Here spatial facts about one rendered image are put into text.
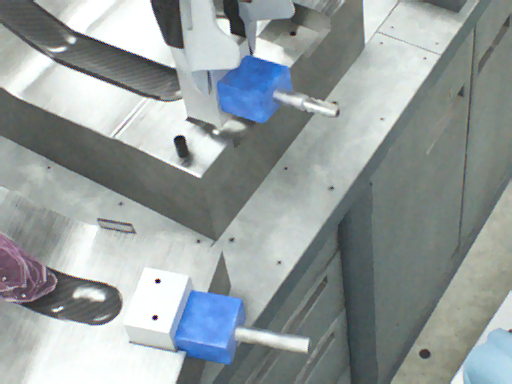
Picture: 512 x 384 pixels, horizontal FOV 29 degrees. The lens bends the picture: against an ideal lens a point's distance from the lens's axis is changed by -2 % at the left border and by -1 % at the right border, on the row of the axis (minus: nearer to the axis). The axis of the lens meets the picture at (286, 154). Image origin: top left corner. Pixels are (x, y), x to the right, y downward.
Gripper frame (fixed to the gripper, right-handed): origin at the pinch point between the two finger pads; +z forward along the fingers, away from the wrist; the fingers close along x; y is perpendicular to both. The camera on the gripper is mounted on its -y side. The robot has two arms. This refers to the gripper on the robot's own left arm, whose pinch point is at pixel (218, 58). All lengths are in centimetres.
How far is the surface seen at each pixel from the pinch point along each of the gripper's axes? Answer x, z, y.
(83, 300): -17.8, 11.8, -2.8
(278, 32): 12.0, 5.6, -3.2
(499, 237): 70, 85, -7
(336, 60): 14.8, 9.5, 0.9
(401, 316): 35, 71, -7
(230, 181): -2.6, 10.3, 0.9
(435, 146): 40, 40, -3
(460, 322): 51, 88, -6
